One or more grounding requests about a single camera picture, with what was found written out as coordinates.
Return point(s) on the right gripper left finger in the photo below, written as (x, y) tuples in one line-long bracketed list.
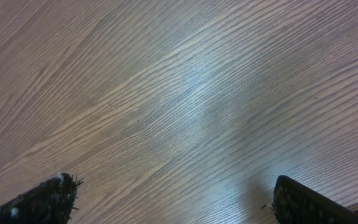
[(51, 202)]

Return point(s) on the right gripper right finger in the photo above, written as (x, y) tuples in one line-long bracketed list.
[(294, 203)]

